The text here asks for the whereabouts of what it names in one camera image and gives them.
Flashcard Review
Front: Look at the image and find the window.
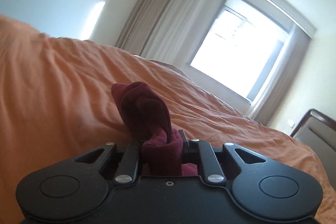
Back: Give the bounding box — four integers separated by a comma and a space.
189, 5, 286, 103

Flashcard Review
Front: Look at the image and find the maroon sweater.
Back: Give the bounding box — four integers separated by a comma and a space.
111, 81, 199, 178

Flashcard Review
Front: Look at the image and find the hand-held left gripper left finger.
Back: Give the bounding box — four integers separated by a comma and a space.
73, 139, 143, 185

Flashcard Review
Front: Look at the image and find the brown padded headboard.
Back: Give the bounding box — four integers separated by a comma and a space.
291, 109, 336, 160

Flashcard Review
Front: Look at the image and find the sheer white curtain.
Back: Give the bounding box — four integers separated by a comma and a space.
142, 0, 229, 65

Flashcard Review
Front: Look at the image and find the beige curtain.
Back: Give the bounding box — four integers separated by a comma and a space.
247, 24, 313, 120
115, 0, 200, 58

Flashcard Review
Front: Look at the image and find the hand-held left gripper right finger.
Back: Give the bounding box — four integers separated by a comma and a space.
178, 130, 269, 185

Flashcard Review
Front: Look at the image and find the orange bed sheet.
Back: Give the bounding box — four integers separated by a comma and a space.
0, 14, 332, 224

